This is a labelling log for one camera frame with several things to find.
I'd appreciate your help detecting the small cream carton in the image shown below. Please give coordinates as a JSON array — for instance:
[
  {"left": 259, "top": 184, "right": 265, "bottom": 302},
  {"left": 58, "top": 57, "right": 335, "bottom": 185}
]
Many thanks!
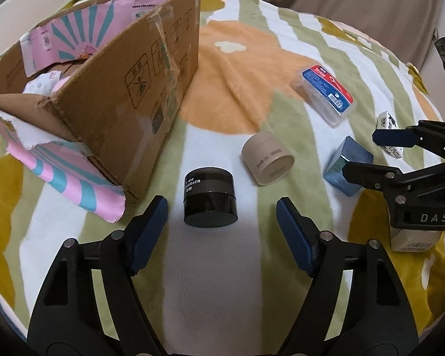
[{"left": 389, "top": 226, "right": 444, "bottom": 255}]

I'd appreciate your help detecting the white printed tissue packet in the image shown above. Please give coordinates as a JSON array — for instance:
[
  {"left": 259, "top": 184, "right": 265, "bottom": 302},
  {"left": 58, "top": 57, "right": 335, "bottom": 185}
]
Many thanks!
[{"left": 376, "top": 110, "right": 406, "bottom": 158}]

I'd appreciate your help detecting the beige round jar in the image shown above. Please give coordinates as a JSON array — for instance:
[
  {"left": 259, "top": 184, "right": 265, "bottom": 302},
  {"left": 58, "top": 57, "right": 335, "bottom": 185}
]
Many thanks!
[{"left": 241, "top": 131, "right": 295, "bottom": 187}]

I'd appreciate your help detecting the white soft packet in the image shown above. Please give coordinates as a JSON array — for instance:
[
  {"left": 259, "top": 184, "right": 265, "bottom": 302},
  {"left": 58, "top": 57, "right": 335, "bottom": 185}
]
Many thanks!
[{"left": 22, "top": 72, "right": 73, "bottom": 96}]

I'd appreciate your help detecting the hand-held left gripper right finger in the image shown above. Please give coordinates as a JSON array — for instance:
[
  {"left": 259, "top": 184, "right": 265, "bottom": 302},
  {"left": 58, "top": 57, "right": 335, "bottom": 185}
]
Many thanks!
[{"left": 276, "top": 197, "right": 420, "bottom": 356}]

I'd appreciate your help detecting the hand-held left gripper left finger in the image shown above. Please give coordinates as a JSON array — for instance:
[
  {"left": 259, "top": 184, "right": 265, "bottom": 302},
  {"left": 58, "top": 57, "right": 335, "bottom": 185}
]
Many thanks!
[{"left": 27, "top": 195, "right": 169, "bottom": 356}]

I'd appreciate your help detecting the striped floral blanket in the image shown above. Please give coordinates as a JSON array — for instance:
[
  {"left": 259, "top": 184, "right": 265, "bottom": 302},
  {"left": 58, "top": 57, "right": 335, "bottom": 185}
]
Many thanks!
[{"left": 0, "top": 0, "right": 445, "bottom": 342}]

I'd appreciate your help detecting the small shiny blue box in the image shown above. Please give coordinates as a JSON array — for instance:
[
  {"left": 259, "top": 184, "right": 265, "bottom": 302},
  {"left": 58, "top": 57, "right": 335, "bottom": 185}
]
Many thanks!
[{"left": 323, "top": 136, "right": 374, "bottom": 196}]

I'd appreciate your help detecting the cardboard box with pink print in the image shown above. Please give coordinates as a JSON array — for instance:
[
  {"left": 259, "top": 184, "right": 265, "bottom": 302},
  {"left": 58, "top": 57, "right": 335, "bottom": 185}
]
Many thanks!
[{"left": 0, "top": 0, "right": 203, "bottom": 224}]

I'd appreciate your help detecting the black round jar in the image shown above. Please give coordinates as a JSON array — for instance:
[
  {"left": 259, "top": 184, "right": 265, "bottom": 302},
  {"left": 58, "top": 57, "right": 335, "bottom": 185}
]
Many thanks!
[{"left": 183, "top": 168, "right": 239, "bottom": 228}]

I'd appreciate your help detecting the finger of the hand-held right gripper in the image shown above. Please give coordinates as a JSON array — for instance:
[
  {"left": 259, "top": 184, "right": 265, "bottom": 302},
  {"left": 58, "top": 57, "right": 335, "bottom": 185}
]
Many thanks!
[
  {"left": 342, "top": 159, "right": 445, "bottom": 201},
  {"left": 372, "top": 120, "right": 445, "bottom": 164}
]

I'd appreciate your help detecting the clear plastic box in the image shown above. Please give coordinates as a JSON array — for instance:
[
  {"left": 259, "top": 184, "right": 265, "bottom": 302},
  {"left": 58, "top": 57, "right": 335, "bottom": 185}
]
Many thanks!
[{"left": 291, "top": 62, "right": 357, "bottom": 128}]

